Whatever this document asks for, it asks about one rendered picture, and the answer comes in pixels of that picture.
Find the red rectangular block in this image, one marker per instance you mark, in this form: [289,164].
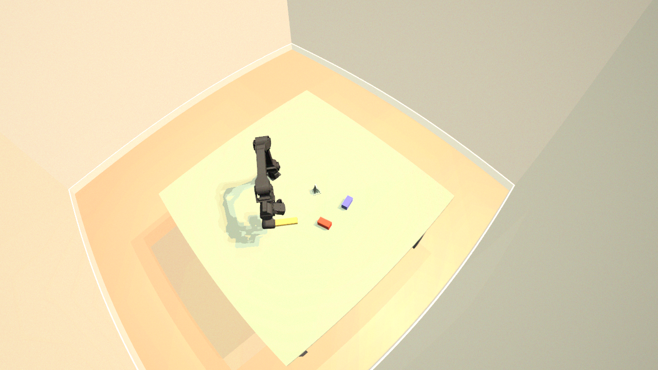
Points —
[324,223]

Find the orange bar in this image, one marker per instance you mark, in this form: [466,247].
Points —
[286,221]

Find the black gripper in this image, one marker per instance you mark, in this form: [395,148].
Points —
[269,224]

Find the purple block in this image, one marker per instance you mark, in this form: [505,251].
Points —
[347,202]

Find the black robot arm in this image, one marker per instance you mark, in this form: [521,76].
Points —
[266,166]

